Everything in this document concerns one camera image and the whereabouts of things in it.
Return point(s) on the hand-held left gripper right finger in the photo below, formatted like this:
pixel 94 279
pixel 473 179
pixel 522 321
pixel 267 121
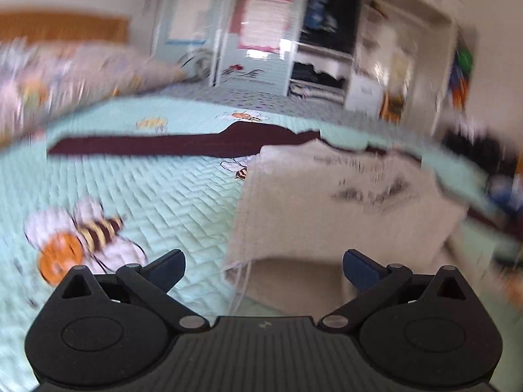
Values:
pixel 359 269

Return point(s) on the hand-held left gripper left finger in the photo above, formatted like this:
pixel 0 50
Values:
pixel 167 269

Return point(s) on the beige and maroon hoodie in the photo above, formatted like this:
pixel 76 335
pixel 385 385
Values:
pixel 327 220

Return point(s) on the pile of dark clothes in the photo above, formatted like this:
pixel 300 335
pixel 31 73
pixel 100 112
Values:
pixel 478 147

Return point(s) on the stack of folded clothes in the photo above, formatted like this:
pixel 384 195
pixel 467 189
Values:
pixel 314 77

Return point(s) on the hanging clothes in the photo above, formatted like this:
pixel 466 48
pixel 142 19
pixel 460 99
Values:
pixel 327 8

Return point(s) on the green bee-print quilt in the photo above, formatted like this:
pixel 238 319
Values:
pixel 163 196

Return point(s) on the blue bag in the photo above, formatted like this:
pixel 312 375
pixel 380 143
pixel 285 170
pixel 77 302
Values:
pixel 502 196

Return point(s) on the white drawer cabinet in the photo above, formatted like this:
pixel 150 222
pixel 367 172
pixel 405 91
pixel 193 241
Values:
pixel 363 90

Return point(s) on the light blue sliding-door wardrobe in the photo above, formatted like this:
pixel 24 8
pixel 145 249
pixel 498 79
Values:
pixel 269 73

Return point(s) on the stack of colourful boxes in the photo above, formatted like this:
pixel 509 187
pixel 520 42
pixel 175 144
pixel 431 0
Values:
pixel 461 77

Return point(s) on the floral duvet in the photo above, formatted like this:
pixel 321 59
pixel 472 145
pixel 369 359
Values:
pixel 61 77

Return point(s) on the blue-bordered poster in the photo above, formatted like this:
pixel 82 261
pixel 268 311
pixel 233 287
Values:
pixel 186 16

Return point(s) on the wooden headboard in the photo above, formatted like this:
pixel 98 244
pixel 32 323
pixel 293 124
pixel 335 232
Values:
pixel 61 26

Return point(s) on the pink-bordered poster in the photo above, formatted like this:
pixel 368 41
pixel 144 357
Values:
pixel 261 20

